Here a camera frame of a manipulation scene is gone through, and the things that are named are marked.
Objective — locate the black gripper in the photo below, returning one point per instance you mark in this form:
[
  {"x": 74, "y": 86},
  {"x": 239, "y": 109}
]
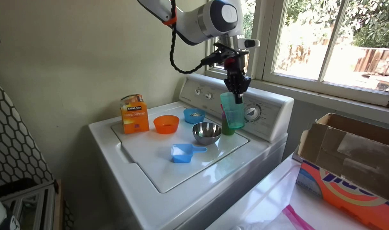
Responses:
[{"x": 233, "y": 62}]

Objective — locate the teal green plastic cup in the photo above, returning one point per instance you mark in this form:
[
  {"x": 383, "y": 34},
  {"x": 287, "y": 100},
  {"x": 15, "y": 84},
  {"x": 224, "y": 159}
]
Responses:
[{"x": 233, "y": 112}]

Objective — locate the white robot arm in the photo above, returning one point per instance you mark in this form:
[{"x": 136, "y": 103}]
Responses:
[{"x": 212, "y": 20}]

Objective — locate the white washing machine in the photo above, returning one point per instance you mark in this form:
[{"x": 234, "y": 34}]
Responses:
[{"x": 148, "y": 192}]

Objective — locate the orange fabric softener box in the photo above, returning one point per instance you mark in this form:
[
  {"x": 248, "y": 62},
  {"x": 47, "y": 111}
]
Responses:
[{"x": 134, "y": 117}]

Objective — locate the white dryer machine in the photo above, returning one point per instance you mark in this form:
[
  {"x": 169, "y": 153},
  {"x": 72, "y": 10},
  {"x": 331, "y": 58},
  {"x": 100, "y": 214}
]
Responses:
[{"x": 276, "y": 191}]

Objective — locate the washer timer knob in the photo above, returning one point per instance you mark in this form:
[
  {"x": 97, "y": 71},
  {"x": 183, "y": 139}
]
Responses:
[{"x": 252, "y": 113}]

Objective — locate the stacked coloured cups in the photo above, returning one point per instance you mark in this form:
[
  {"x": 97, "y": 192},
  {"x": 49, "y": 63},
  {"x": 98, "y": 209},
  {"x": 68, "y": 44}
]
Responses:
[{"x": 226, "y": 130}]

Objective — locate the steel metal bowl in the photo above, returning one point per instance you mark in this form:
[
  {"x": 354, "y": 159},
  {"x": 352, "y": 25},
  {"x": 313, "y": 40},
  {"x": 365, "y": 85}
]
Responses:
[{"x": 206, "y": 132}]

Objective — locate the blue bowl with oats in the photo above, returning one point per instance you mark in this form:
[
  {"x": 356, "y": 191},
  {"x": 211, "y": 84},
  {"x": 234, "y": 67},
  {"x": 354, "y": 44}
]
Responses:
[{"x": 193, "y": 116}]

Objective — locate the orange plastic bowl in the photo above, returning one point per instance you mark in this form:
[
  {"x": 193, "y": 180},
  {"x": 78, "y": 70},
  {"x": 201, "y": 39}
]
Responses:
[{"x": 166, "y": 125}]

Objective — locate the blue plastic scoop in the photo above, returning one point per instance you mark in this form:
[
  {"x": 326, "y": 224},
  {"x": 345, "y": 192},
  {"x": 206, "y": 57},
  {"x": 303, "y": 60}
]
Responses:
[{"x": 183, "y": 153}]

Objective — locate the hexagon pattern black panel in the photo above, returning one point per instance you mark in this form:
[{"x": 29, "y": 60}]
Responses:
[{"x": 19, "y": 154}]

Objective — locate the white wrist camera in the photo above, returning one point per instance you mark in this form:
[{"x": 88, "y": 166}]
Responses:
[{"x": 249, "y": 44}]

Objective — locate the white window frame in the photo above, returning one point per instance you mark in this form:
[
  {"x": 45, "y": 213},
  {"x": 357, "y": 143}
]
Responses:
[{"x": 336, "y": 49}]

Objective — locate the grey metal frame stand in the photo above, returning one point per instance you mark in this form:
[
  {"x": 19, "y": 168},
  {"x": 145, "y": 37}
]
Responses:
[{"x": 36, "y": 209}]

